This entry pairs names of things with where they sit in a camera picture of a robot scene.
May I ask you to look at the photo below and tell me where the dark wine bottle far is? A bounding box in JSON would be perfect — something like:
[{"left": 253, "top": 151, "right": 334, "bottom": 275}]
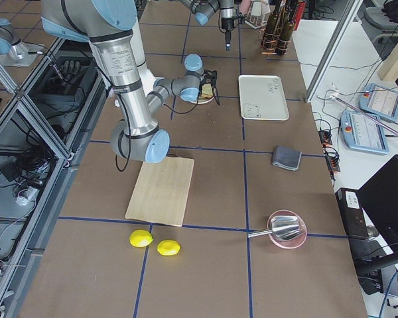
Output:
[{"left": 261, "top": 0, "right": 285, "bottom": 50}]

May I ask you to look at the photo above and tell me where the copper wire bottle rack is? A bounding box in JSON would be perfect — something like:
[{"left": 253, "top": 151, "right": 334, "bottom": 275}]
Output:
[{"left": 259, "top": 27, "right": 291, "bottom": 56}]

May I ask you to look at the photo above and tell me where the black monitor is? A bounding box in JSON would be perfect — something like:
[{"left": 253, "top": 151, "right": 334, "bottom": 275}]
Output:
[{"left": 358, "top": 154, "right": 398, "bottom": 251}]

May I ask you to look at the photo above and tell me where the black computer box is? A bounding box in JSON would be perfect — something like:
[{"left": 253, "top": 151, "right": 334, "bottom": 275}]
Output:
[{"left": 335, "top": 187, "right": 369, "bottom": 240}]

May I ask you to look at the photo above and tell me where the aluminium frame post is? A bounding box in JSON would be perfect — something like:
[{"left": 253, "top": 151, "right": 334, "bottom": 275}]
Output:
[{"left": 304, "top": 0, "right": 364, "bottom": 103}]

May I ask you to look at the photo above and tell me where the pink bowl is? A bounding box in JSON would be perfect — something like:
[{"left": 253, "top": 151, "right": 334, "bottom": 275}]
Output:
[{"left": 267, "top": 209, "right": 308, "bottom": 249}]

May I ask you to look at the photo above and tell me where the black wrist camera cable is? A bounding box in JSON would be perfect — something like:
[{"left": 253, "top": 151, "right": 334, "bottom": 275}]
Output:
[{"left": 114, "top": 69, "right": 216, "bottom": 173}]

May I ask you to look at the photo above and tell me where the dark wine bottle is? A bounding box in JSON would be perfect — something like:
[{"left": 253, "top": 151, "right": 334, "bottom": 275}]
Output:
[
  {"left": 261, "top": 0, "right": 285, "bottom": 50},
  {"left": 275, "top": 1, "right": 302, "bottom": 56}
]

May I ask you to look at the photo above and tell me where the white wire cup rack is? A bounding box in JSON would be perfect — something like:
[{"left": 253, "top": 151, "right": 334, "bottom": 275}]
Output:
[{"left": 239, "top": 0, "right": 271, "bottom": 29}]

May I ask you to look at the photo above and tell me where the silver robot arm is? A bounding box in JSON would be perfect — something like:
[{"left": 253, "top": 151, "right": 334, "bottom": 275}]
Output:
[
  {"left": 180, "top": 0, "right": 245, "bottom": 51},
  {"left": 41, "top": 1, "right": 205, "bottom": 163}
]

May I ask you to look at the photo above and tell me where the metal scoop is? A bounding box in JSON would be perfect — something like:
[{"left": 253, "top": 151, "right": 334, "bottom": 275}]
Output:
[{"left": 247, "top": 215, "right": 303, "bottom": 241}]

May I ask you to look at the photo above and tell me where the whole yellow lemon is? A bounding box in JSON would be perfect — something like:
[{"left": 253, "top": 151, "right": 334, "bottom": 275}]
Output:
[{"left": 129, "top": 229, "right": 153, "bottom": 248}]

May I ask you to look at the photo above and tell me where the wooden cutting board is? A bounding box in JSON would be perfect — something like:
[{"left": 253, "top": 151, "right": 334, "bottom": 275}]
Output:
[{"left": 125, "top": 157, "right": 194, "bottom": 227}]

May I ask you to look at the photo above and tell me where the far blue teach pendant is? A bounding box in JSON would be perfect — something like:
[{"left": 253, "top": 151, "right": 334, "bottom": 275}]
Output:
[{"left": 359, "top": 83, "right": 398, "bottom": 123}]

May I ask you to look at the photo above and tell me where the near blue teach pendant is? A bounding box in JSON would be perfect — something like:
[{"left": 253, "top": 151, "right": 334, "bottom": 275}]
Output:
[{"left": 340, "top": 110, "right": 389, "bottom": 155}]

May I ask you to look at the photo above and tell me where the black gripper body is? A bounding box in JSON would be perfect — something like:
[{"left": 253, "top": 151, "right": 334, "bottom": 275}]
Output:
[
  {"left": 220, "top": 9, "right": 243, "bottom": 33},
  {"left": 200, "top": 70, "right": 218, "bottom": 93}
]

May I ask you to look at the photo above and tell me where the cream bear tray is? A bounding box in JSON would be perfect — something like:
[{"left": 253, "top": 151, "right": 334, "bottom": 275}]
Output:
[{"left": 238, "top": 75, "right": 289, "bottom": 121}]

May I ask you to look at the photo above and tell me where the dark wine bottle near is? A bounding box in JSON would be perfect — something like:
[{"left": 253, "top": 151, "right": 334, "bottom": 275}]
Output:
[{"left": 275, "top": 1, "right": 302, "bottom": 56}]

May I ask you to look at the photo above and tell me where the blue teach pendant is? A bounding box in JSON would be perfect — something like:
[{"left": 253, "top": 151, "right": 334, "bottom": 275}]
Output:
[
  {"left": 359, "top": 83, "right": 398, "bottom": 123},
  {"left": 340, "top": 110, "right": 389, "bottom": 155}
]

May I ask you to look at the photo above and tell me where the white round plate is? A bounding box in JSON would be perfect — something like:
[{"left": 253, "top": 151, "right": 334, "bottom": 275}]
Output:
[{"left": 192, "top": 95, "right": 215, "bottom": 105}]

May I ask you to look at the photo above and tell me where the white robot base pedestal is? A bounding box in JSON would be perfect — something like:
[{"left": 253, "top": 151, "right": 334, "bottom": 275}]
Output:
[{"left": 106, "top": 1, "right": 168, "bottom": 114}]

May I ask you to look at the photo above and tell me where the yellow lemon half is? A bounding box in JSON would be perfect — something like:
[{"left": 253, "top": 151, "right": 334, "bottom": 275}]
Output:
[{"left": 157, "top": 240, "right": 181, "bottom": 256}]

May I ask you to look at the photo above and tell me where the grey folded cloth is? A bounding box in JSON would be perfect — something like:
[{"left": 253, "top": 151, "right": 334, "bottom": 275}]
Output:
[{"left": 272, "top": 145, "right": 302, "bottom": 171}]

